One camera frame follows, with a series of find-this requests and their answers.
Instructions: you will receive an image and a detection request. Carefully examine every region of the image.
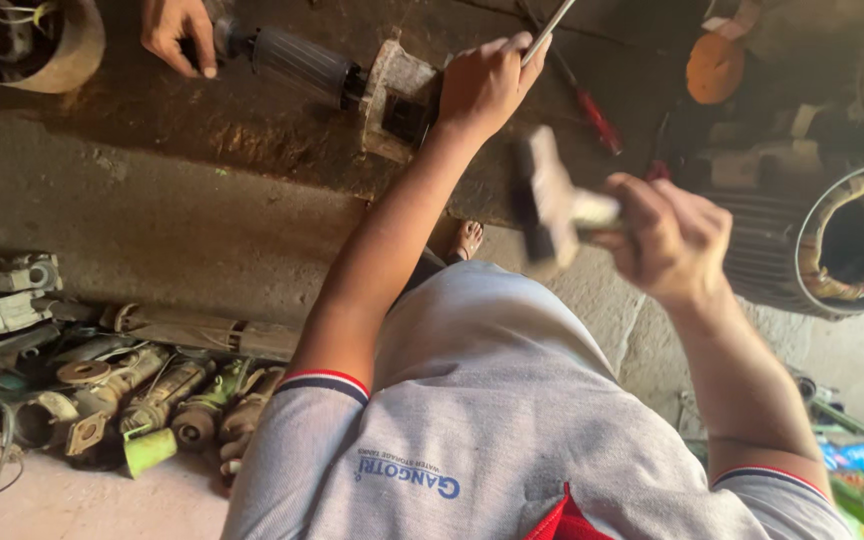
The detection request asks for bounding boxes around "ribbed motor stator with windings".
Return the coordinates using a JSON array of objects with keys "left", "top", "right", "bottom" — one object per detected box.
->
[{"left": 700, "top": 162, "right": 864, "bottom": 323}]

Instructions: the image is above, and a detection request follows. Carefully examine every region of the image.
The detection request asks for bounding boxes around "grey polo shirt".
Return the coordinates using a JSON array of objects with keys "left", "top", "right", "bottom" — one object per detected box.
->
[{"left": 220, "top": 258, "right": 853, "bottom": 540}]

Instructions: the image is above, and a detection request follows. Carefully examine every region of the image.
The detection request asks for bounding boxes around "thin metal punch rod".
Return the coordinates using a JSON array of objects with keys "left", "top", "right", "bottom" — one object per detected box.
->
[{"left": 519, "top": 0, "right": 578, "bottom": 69}]

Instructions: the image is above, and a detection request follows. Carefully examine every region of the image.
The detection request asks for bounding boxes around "green metal rack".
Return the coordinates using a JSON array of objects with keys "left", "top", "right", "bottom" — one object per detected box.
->
[{"left": 792, "top": 371, "right": 864, "bottom": 540}]

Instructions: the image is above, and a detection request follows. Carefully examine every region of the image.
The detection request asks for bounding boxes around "orange round disc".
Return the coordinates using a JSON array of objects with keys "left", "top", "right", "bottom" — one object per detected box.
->
[{"left": 684, "top": 31, "right": 747, "bottom": 106}]

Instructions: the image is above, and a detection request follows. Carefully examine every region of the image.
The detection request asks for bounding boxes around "red handled screwdriver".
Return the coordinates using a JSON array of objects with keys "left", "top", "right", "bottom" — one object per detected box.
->
[{"left": 518, "top": 0, "right": 625, "bottom": 157}]

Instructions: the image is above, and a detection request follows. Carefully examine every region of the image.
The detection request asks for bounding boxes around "black motor rotor with shaft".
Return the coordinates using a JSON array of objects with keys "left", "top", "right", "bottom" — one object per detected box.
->
[{"left": 210, "top": 16, "right": 368, "bottom": 111}]

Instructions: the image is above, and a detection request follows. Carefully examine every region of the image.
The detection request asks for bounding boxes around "small red handled tool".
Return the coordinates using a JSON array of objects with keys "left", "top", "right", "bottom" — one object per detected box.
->
[{"left": 643, "top": 112, "right": 675, "bottom": 183}]

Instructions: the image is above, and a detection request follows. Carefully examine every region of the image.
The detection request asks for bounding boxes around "round motor casing with wires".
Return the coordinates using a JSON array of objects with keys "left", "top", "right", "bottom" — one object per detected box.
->
[{"left": 0, "top": 0, "right": 108, "bottom": 96}]

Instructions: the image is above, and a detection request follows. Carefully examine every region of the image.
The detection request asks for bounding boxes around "grey metal motor end housing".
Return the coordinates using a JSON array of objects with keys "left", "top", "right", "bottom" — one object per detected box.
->
[{"left": 359, "top": 30, "right": 447, "bottom": 165}]

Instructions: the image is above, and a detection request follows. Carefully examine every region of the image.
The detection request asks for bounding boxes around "person's right hand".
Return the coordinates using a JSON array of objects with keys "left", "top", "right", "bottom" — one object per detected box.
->
[{"left": 593, "top": 172, "right": 734, "bottom": 303}]

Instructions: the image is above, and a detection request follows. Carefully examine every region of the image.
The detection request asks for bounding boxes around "heap of old pump parts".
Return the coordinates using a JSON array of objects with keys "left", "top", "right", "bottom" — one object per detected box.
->
[{"left": 0, "top": 225, "right": 302, "bottom": 505}]

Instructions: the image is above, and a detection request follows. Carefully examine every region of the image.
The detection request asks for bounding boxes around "person's left hand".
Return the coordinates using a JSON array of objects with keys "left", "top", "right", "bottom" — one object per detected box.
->
[{"left": 438, "top": 31, "right": 554, "bottom": 145}]

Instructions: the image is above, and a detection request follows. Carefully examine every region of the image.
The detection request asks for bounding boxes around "steel hammer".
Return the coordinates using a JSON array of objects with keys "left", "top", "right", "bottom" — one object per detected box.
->
[{"left": 513, "top": 125, "right": 626, "bottom": 280}]

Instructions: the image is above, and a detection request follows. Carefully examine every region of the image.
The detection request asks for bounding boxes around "person's foot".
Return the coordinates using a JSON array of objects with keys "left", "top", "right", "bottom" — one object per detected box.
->
[{"left": 448, "top": 219, "right": 485, "bottom": 265}]

